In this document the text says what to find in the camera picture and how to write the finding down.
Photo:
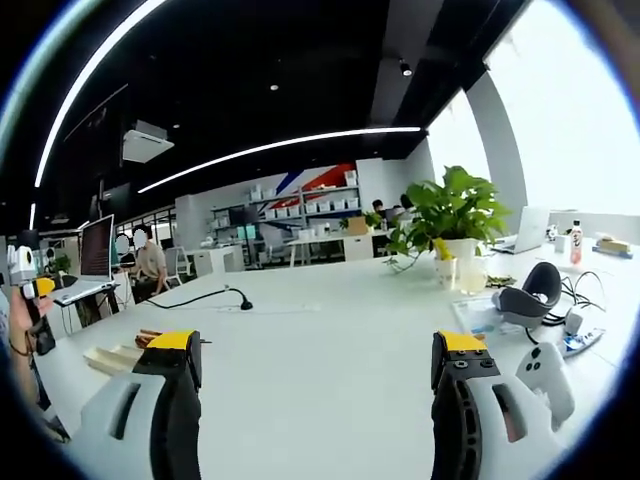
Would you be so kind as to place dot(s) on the clear glass cup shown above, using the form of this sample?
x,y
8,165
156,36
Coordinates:
x,y
472,280

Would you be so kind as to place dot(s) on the green potted plant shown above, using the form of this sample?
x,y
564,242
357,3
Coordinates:
x,y
450,215

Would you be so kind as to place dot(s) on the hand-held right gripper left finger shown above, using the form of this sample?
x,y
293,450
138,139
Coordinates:
x,y
127,400

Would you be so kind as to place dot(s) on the white cutlery case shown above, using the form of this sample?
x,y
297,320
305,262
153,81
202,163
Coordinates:
x,y
112,358

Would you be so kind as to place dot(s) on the white power adapter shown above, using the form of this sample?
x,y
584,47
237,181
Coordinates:
x,y
575,320

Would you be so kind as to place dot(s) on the person's left hand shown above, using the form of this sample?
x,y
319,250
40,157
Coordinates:
x,y
22,320

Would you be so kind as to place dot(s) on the open laptop on stand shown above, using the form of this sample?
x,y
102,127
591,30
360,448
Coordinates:
x,y
95,250

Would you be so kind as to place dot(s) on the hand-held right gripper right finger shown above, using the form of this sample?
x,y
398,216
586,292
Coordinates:
x,y
477,400

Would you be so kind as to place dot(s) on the silver open laptop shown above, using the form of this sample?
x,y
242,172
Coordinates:
x,y
530,227

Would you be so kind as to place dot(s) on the white handheld controller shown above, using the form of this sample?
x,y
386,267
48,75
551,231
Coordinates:
x,y
547,380

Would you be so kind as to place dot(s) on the pink drink bottle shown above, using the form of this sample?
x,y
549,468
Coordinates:
x,y
578,247

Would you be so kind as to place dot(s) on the white office desk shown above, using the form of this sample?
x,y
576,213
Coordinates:
x,y
330,246

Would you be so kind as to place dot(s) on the grey storage shelf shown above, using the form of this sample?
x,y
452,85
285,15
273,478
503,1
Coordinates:
x,y
300,210

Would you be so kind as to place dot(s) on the wooden utensil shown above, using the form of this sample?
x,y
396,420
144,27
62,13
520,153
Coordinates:
x,y
150,337

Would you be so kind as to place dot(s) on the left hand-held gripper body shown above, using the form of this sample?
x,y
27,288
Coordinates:
x,y
22,260

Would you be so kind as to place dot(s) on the blue white packet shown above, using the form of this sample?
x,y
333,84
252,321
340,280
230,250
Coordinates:
x,y
582,341

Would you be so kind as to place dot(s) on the small white box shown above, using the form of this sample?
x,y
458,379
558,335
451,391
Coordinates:
x,y
561,245

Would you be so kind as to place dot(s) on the grey office chair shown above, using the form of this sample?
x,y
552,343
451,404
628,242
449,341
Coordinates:
x,y
272,245

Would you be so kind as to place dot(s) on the brown cardboard box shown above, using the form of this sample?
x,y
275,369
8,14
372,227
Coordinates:
x,y
357,226

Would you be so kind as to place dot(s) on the grey headset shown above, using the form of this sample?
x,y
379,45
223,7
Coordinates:
x,y
530,297

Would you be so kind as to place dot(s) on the white ceiling air conditioner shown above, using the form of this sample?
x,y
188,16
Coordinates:
x,y
147,142

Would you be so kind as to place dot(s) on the yellow box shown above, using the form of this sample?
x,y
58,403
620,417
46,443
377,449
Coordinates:
x,y
614,246

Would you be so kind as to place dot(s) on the blue printed sheet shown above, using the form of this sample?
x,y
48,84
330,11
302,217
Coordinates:
x,y
475,312

